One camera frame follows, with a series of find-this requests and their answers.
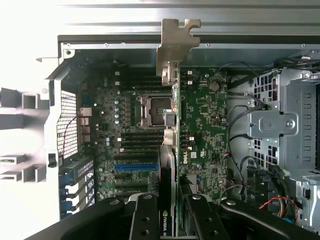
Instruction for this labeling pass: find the silver drive cage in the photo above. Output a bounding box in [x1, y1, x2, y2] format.
[247, 67, 320, 181]

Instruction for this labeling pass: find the open black PC case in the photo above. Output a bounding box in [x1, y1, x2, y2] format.
[36, 34, 320, 236]

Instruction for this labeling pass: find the green motherboard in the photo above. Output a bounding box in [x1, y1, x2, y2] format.
[77, 56, 230, 203]

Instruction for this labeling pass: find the black wire bundle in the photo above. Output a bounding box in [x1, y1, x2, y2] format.
[271, 55, 320, 75]

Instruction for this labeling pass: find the blue expansion slot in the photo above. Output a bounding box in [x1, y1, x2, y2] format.
[114, 163, 161, 172]

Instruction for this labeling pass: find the CPU socket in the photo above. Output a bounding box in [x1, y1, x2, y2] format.
[136, 92, 176, 128]

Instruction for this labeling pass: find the grey parts rack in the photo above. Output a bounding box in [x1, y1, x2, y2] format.
[0, 87, 48, 181]

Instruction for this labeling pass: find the red wire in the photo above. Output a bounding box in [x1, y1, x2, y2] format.
[258, 196, 298, 210]

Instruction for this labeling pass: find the silver disk bay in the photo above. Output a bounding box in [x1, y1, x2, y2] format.
[289, 174, 320, 233]

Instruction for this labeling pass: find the blue wire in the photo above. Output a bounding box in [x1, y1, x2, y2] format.
[282, 216, 300, 226]

